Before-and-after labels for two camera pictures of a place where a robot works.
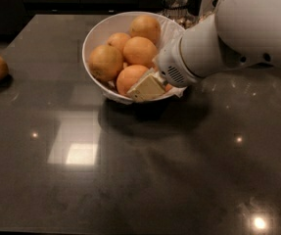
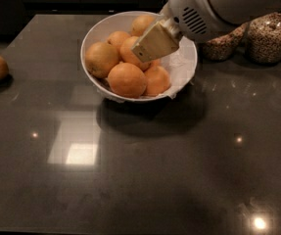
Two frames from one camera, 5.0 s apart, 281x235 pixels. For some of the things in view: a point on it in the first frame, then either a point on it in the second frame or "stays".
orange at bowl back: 145,26 stays
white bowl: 99,34 stays
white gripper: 169,64 → 189,9
